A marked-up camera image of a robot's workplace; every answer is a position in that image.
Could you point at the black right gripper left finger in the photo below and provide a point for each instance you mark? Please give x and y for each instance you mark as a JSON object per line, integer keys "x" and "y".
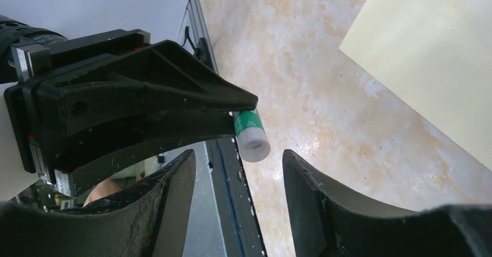
{"x": 148, "y": 218}

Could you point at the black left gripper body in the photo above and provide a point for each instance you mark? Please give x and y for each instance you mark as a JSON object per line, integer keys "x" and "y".
{"x": 33, "y": 55}

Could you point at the cream yellow envelope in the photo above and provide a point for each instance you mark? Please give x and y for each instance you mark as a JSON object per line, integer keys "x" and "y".
{"x": 436, "y": 56}

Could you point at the aluminium frame rail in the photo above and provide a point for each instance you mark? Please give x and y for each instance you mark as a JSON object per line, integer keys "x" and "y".
{"x": 193, "y": 35}

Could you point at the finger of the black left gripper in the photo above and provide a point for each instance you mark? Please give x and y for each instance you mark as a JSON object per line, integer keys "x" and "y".
{"x": 78, "y": 162}
{"x": 159, "y": 77}

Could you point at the operator hand in background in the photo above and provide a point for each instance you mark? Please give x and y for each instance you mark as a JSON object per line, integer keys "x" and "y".
{"x": 101, "y": 190}

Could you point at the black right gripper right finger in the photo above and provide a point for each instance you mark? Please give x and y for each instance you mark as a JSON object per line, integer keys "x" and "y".
{"x": 328, "y": 218}

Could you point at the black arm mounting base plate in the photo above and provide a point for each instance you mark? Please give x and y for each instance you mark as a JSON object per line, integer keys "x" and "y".
{"x": 238, "y": 219}

